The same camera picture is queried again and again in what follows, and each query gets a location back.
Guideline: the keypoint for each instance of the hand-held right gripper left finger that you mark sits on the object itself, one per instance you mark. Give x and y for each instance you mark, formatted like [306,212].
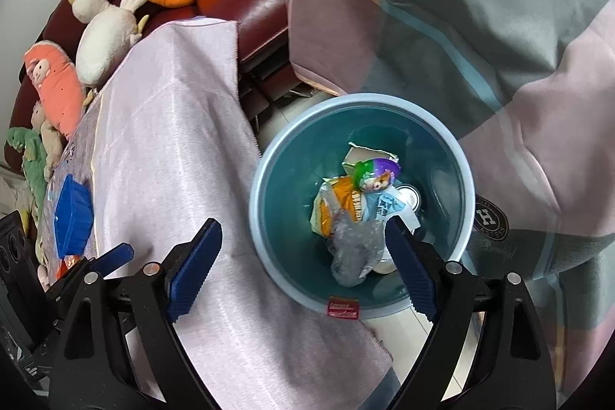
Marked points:
[192,270]

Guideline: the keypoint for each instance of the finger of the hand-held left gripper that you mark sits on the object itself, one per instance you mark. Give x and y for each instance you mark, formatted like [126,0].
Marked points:
[115,254]

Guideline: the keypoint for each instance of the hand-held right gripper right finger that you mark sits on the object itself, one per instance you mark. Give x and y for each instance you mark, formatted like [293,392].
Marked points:
[413,266]

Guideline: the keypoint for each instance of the blue plastic bin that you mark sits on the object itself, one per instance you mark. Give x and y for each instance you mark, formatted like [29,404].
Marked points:
[298,179]

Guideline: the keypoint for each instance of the crumpled clear plastic bag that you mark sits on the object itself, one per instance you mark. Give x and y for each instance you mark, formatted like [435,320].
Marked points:
[355,246]

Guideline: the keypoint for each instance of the blue plastic box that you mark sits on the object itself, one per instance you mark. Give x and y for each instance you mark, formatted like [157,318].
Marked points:
[72,208]

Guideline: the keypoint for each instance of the blue and white packet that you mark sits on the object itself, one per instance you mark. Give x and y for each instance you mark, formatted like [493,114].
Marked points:
[387,206]

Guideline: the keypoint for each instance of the metal can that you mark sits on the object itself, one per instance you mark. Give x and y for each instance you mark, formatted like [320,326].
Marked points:
[408,196]

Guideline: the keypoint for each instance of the colourful egg-shaped packet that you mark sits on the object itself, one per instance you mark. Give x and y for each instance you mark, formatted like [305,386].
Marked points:
[379,174]

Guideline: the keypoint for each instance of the orange snack packet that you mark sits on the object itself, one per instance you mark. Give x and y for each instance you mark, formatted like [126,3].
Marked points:
[346,194]

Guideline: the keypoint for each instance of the green dinosaur plush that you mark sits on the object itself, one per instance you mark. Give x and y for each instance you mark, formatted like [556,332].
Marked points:
[29,160]

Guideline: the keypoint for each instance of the beige plush toy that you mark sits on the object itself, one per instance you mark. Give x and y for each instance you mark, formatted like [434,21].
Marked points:
[50,136]

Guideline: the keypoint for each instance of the pink tablecloth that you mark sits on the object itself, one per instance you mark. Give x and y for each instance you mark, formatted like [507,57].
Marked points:
[168,126]

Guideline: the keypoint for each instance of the pink carrot plush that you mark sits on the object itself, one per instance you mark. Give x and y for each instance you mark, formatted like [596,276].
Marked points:
[57,93]

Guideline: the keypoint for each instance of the white duck plush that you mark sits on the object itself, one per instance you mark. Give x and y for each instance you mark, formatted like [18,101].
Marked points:
[103,45]

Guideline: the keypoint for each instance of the pink and grey patchwork blanket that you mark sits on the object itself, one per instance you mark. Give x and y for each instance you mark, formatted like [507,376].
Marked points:
[480,6]

